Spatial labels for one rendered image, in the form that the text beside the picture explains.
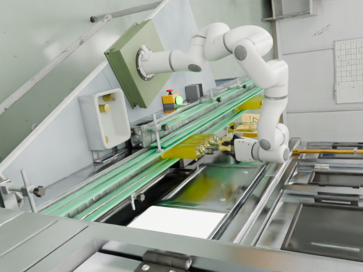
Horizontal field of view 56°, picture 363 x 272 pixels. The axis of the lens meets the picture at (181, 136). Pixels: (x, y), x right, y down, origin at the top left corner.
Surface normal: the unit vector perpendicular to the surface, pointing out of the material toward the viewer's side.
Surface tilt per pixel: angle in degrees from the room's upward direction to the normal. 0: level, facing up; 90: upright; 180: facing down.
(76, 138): 0
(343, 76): 90
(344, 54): 90
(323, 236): 90
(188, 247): 90
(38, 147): 0
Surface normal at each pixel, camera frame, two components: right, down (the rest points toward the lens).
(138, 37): 0.87, 0.01
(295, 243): -0.14, -0.96
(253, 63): -0.57, 0.29
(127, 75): -0.37, 0.66
